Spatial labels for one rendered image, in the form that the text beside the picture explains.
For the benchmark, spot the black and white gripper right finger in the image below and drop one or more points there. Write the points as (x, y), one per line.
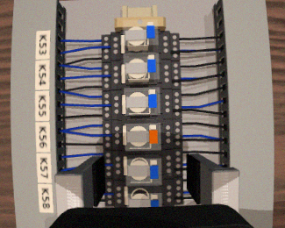
(209, 183)

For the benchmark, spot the grey relay with blue button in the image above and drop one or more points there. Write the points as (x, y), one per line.
(142, 101)
(141, 68)
(140, 36)
(143, 169)
(144, 196)

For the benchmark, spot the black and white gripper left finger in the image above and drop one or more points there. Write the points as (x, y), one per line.
(83, 187)

